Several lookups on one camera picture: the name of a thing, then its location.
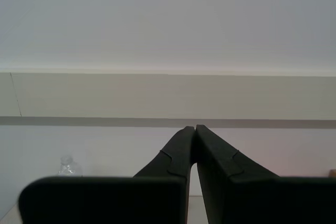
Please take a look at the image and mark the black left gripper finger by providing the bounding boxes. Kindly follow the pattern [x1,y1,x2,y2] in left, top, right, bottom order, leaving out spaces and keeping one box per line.
[17,125,195,224]
[195,124,336,224]

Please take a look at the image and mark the clear plastic water bottle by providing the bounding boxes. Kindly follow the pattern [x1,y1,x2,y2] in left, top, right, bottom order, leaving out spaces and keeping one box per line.
[57,155,83,177]

